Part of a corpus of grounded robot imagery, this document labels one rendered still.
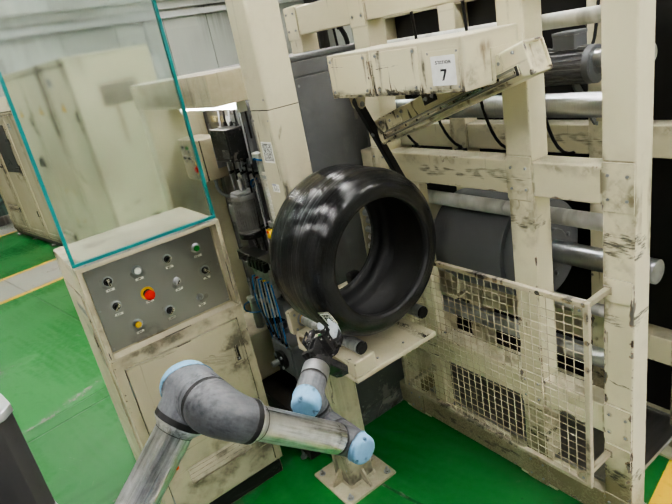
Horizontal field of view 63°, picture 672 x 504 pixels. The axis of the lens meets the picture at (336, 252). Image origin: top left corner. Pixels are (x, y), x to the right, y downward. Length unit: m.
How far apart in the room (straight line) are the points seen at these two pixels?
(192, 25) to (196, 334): 10.28
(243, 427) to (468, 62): 1.08
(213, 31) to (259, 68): 10.56
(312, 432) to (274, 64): 1.18
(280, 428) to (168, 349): 1.11
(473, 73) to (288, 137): 0.68
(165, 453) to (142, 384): 1.01
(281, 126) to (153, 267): 0.74
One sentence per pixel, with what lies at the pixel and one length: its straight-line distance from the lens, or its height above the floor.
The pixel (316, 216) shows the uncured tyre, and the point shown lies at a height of 1.37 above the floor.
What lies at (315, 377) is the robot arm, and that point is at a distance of 1.46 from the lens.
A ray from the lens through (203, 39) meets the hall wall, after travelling 12.29.
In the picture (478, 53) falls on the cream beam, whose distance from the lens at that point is 1.63.
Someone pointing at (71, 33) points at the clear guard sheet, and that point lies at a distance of 2.08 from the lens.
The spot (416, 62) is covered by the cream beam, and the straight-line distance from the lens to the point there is 1.69.
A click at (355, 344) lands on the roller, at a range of 1.81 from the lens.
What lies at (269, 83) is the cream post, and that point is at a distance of 1.92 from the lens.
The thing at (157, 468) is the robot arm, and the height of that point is 1.07.
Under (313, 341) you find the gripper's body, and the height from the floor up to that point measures 1.07.
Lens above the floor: 1.84
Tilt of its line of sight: 21 degrees down
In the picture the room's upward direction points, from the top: 11 degrees counter-clockwise
